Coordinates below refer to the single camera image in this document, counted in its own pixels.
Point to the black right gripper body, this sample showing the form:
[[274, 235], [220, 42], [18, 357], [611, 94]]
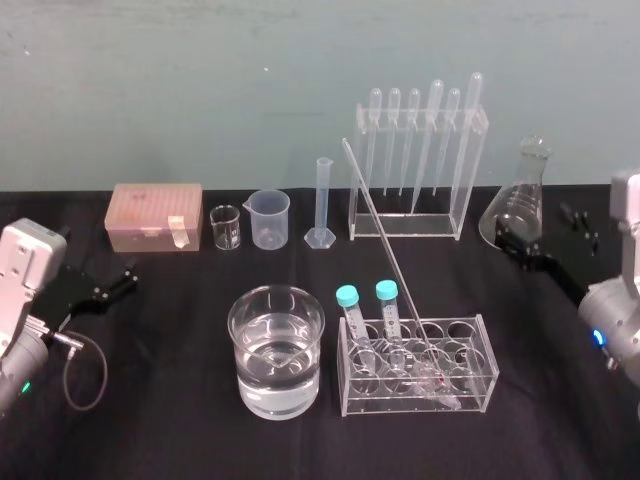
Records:
[[550, 272]]

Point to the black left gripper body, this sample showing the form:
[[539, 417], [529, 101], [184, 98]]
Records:
[[67, 295]]

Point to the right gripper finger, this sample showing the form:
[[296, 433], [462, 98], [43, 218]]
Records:
[[512, 237], [517, 257]]

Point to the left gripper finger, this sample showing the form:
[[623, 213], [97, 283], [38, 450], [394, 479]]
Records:
[[115, 294], [122, 274]]

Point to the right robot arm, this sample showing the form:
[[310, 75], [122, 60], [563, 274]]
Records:
[[612, 320]]

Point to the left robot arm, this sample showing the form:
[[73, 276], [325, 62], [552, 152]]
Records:
[[22, 260]]

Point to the clear acrylic pipette rack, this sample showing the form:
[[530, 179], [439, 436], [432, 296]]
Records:
[[405, 227]]

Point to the small glass beaker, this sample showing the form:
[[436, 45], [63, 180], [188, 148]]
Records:
[[225, 232]]

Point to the glass thermometer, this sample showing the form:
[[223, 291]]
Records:
[[380, 225]]

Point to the teal capped plastic tube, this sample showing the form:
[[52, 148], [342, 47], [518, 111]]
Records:
[[386, 291], [348, 297]]

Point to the clear acrylic test tube rack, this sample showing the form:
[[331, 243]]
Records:
[[475, 390]]

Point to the large glass beaker with water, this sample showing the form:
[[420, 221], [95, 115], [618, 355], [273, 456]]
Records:
[[277, 360]]

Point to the glass conical flask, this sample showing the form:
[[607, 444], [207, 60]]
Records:
[[522, 200]]

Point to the small black piece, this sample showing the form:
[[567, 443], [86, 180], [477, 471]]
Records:
[[581, 221], [594, 243]]

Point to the pink pipette tip box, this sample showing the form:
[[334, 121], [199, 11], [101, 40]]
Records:
[[150, 212]]

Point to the beige tape strip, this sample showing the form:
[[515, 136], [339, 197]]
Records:
[[178, 231]]

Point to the black table cloth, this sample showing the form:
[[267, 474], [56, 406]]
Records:
[[170, 360]]

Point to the long clear plastic pipette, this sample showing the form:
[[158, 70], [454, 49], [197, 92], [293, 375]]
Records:
[[474, 90]]

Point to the clear plastic measuring cup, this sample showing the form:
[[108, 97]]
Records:
[[270, 222]]

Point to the plastic graduated cylinder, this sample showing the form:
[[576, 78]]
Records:
[[323, 200]]

